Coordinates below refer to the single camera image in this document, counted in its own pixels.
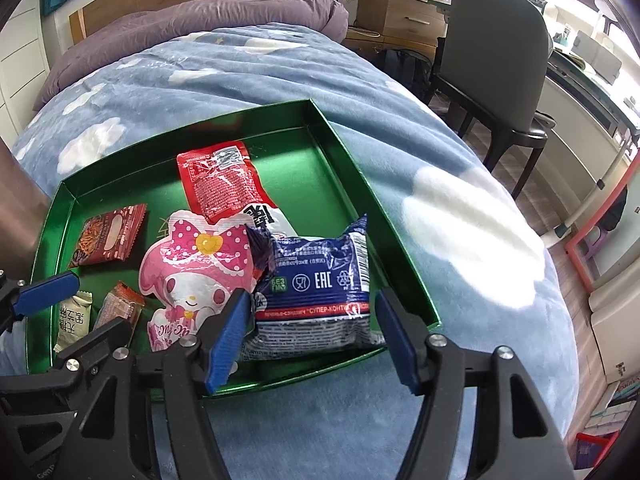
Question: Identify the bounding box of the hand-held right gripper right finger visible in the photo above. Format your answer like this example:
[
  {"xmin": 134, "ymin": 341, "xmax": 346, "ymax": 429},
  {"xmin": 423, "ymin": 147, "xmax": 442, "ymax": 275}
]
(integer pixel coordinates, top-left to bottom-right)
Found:
[{"xmin": 375, "ymin": 290, "xmax": 576, "ymax": 480}]

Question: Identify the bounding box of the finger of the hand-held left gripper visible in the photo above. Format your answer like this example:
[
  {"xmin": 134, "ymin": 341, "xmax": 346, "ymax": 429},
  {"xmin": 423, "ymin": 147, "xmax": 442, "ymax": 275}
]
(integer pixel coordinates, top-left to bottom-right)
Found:
[
  {"xmin": 52, "ymin": 319, "xmax": 135, "ymax": 376},
  {"xmin": 0, "ymin": 270, "xmax": 81, "ymax": 333}
]

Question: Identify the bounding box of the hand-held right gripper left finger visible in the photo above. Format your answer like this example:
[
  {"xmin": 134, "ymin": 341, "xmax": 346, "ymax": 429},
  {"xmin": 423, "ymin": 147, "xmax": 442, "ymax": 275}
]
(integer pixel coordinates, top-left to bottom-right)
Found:
[{"xmin": 70, "ymin": 287, "xmax": 253, "ymax": 480}]

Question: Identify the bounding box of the small white snack packet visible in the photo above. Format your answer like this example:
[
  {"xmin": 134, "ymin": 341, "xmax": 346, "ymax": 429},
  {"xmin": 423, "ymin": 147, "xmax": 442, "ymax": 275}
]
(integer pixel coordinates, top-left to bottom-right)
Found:
[{"xmin": 54, "ymin": 292, "xmax": 94, "ymax": 353}]

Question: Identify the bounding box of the small orange snack packet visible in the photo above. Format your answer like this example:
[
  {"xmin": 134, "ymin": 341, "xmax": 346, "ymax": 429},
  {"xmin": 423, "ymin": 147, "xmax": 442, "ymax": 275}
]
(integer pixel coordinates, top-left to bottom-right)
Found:
[{"xmin": 92, "ymin": 281, "xmax": 146, "ymax": 333}]

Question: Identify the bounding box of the pink cartoon snack packet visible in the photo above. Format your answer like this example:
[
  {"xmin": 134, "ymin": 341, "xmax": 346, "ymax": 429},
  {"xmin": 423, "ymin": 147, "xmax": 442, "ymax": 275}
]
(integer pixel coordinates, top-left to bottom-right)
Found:
[{"xmin": 139, "ymin": 210, "xmax": 258, "ymax": 353}]

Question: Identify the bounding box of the red-brown snack packet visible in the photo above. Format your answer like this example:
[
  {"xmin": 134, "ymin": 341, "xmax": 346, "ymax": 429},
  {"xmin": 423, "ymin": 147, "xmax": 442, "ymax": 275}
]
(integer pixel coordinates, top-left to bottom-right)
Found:
[{"xmin": 67, "ymin": 203, "xmax": 148, "ymax": 268}]

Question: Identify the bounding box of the dark blue snack packet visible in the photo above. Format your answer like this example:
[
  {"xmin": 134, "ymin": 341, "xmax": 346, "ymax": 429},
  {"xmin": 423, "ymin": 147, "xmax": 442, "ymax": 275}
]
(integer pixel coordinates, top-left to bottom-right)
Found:
[{"xmin": 240, "ymin": 214, "xmax": 386, "ymax": 363}]

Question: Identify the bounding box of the red and white snack packet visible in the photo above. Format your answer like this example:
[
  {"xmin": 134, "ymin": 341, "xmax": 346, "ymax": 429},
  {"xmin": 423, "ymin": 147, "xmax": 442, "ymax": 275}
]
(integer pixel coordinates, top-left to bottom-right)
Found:
[{"xmin": 176, "ymin": 141, "xmax": 301, "ymax": 241}]

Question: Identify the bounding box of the green metal tray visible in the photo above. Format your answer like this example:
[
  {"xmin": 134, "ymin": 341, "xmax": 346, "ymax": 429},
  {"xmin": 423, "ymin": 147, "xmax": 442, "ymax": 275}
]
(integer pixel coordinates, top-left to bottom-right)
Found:
[{"xmin": 27, "ymin": 99, "xmax": 442, "ymax": 401}]

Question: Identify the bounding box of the brown hard suitcase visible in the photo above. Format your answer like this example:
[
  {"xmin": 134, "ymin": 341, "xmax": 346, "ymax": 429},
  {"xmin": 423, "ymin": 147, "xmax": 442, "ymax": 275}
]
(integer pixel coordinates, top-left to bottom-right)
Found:
[{"xmin": 0, "ymin": 145, "xmax": 51, "ymax": 281}]

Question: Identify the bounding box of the blue cloud print blanket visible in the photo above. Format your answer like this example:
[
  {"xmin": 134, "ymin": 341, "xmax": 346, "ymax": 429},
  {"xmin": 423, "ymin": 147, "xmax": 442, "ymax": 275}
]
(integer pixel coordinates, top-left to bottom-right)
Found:
[{"xmin": 10, "ymin": 22, "xmax": 571, "ymax": 480}]

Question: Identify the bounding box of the red storage box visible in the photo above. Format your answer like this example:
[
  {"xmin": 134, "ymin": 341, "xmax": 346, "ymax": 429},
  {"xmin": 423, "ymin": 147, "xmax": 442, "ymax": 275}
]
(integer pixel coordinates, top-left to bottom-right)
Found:
[{"xmin": 575, "ymin": 430, "xmax": 621, "ymax": 471}]

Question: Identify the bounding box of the white wardrobe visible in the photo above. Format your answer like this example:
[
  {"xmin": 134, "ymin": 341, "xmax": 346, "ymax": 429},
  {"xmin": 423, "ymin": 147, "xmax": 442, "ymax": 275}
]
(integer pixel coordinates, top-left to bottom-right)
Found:
[{"xmin": 0, "ymin": 0, "xmax": 51, "ymax": 136}]

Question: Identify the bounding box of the dark backpack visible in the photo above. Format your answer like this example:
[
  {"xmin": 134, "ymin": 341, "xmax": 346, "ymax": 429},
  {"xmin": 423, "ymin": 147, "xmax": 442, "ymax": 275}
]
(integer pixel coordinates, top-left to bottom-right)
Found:
[{"xmin": 382, "ymin": 49, "xmax": 436, "ymax": 103}]

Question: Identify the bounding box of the purple pillow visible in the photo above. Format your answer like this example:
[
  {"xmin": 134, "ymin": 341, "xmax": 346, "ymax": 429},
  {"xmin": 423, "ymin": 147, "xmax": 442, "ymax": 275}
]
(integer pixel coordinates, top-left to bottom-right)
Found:
[{"xmin": 32, "ymin": 0, "xmax": 349, "ymax": 113}]

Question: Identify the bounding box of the white desk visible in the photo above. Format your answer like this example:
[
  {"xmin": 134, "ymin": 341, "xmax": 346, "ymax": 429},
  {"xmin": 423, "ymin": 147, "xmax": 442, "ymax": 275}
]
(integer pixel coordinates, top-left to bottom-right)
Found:
[{"xmin": 542, "ymin": 55, "xmax": 640, "ymax": 186}]

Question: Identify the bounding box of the grey chair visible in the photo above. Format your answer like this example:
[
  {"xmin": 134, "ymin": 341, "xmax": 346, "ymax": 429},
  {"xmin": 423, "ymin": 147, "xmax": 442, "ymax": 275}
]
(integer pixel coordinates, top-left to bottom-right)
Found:
[{"xmin": 430, "ymin": 0, "xmax": 557, "ymax": 201}]

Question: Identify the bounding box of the wooden nightstand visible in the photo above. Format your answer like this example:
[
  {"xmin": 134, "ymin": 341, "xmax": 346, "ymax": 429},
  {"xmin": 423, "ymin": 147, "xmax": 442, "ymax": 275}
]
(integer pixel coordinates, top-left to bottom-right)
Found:
[{"xmin": 344, "ymin": 26, "xmax": 441, "ymax": 63}]

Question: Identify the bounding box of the wooden dresser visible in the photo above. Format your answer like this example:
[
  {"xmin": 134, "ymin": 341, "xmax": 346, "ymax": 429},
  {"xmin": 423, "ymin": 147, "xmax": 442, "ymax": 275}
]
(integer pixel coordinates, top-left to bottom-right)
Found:
[{"xmin": 357, "ymin": 0, "xmax": 448, "ymax": 43}]

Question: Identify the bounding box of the computer monitor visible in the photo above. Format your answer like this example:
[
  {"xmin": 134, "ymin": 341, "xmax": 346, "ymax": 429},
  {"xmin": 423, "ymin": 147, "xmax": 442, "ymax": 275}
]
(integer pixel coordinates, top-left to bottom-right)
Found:
[{"xmin": 575, "ymin": 30, "xmax": 623, "ymax": 86}]

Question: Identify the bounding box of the red metal frame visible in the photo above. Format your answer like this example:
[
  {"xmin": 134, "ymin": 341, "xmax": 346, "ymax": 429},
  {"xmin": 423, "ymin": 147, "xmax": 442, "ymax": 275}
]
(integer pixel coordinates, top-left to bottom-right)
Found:
[{"xmin": 565, "ymin": 147, "xmax": 640, "ymax": 295}]

